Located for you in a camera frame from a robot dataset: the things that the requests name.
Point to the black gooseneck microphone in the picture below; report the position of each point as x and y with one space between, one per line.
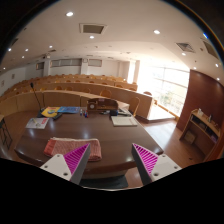
40 108

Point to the wooden desktop organizer box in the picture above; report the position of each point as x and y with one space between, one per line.
101 104

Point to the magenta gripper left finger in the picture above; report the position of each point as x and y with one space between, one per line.
69 166

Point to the wooden shelf cabinet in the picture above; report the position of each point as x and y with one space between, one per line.
201 131

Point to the wooden chair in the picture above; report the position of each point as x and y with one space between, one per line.
133 105

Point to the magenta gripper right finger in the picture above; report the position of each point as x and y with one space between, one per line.
151 166

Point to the black remote control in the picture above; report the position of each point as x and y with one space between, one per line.
57 116

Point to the black chair left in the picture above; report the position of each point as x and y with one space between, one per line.
4 133

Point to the yellow book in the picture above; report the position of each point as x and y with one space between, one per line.
50 112

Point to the blue book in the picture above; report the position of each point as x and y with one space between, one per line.
71 110

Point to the pink folded towel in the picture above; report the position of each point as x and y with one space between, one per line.
65 145

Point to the white paper sheet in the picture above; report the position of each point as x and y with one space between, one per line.
37 123

